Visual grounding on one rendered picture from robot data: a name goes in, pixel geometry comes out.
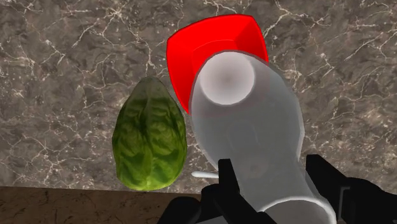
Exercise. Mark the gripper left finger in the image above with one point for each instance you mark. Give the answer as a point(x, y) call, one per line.
point(228, 189)

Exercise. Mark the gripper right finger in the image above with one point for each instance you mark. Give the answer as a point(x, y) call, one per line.
point(353, 195)

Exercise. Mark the small white stick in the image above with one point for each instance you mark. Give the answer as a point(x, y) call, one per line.
point(204, 174)

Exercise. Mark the white bottle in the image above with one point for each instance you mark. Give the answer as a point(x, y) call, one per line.
point(248, 133)

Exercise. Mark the green lettuce head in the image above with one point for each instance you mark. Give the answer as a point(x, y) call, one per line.
point(149, 136)

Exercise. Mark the red bowl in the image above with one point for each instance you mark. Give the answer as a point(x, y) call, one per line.
point(198, 52)

